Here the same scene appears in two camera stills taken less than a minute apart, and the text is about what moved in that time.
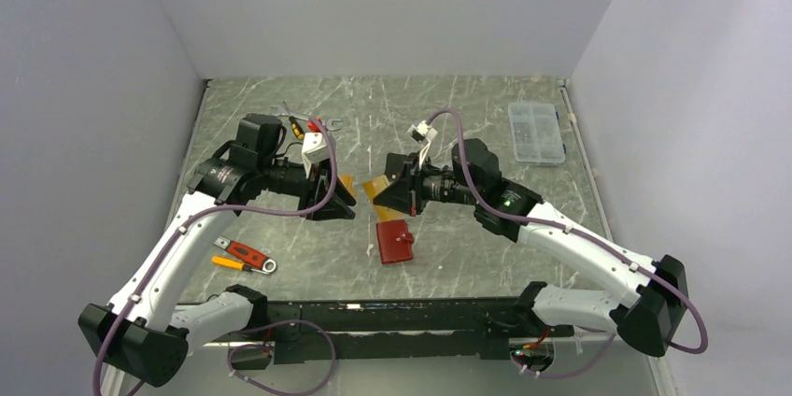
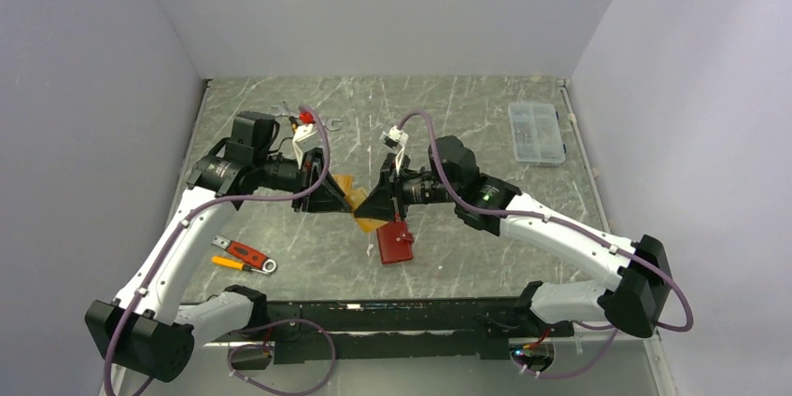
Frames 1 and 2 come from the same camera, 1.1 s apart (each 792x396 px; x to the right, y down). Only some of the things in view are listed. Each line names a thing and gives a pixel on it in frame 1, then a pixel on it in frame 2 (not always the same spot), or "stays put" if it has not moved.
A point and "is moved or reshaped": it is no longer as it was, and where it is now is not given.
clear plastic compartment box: (536, 134) stays put
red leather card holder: (395, 242) stays put
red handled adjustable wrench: (246, 253) stays put
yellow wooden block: (382, 213) is moved or reshaped
